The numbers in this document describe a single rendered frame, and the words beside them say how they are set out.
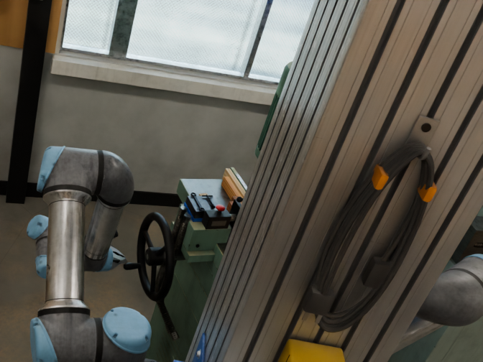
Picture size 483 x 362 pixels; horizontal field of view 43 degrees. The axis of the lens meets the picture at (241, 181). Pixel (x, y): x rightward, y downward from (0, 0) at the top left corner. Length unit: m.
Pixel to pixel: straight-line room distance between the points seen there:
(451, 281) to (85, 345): 0.79
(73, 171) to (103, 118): 1.80
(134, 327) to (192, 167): 2.21
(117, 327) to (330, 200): 0.77
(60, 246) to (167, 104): 1.95
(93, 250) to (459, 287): 1.01
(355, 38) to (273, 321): 0.43
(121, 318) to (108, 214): 0.34
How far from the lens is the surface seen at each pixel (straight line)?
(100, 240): 1.77
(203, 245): 1.99
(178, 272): 2.29
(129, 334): 1.44
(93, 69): 3.12
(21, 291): 2.99
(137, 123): 3.35
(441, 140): 0.78
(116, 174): 1.56
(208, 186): 2.27
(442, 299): 1.31
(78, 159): 1.54
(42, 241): 1.89
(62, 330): 1.43
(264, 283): 0.86
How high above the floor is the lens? 2.09
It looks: 30 degrees down
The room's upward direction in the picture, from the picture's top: 19 degrees clockwise
